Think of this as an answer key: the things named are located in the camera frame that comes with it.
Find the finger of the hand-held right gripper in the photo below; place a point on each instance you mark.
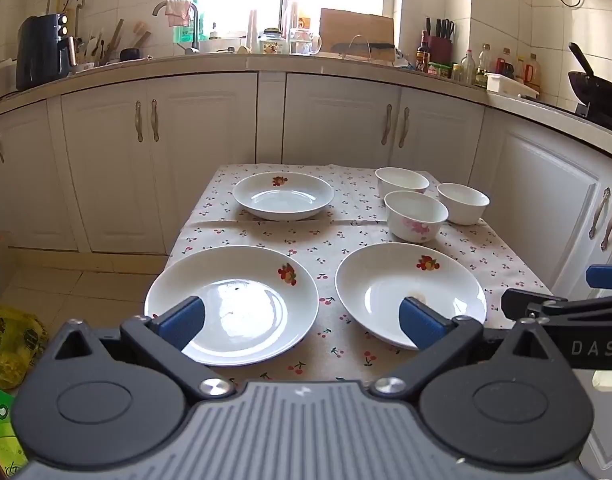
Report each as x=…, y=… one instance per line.
x=523, y=302
x=608, y=277

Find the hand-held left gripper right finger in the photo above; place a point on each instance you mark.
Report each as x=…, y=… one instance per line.
x=418, y=327

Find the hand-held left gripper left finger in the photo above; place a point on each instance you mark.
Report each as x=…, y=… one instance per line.
x=183, y=321

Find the white plate with fruit print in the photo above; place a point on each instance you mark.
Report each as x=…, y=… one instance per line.
x=381, y=285
x=246, y=310
x=286, y=202

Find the white bowl with pink flower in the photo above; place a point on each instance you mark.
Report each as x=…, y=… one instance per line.
x=411, y=210

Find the cherry print tablecloth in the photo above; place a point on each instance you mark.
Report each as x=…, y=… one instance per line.
x=331, y=240

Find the white kitchen cabinets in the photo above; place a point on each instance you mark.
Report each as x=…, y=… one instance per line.
x=200, y=160

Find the black gas stove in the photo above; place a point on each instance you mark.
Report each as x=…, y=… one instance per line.
x=603, y=115

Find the yellow plastic bag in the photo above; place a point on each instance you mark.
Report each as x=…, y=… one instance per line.
x=10, y=345

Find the black wok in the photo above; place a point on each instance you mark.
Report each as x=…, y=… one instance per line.
x=588, y=82

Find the green packet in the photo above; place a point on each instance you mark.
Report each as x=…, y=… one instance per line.
x=3, y=430

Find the white plastic tray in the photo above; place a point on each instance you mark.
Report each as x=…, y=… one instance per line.
x=511, y=85

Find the cooking oil bottle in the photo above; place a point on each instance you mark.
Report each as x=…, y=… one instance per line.
x=533, y=72

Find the clear glass bottle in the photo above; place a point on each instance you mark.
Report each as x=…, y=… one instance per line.
x=467, y=67

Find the dark sauce bottle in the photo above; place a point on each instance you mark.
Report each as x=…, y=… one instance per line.
x=423, y=55

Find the maroon knife block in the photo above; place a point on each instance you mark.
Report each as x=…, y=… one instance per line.
x=440, y=47

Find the green detergent bottle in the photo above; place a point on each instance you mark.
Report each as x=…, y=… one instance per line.
x=183, y=35

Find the metal faucet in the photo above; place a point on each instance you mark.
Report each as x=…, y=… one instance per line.
x=196, y=35

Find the wooden spatula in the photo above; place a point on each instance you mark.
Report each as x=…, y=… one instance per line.
x=114, y=40

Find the floral jar with lid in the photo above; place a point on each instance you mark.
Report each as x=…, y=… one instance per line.
x=273, y=42

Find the black air fryer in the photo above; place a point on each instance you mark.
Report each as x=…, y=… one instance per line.
x=40, y=55

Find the glass teapot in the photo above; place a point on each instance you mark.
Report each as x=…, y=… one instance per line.
x=303, y=42

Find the pink dish cloth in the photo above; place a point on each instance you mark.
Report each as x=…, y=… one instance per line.
x=178, y=12

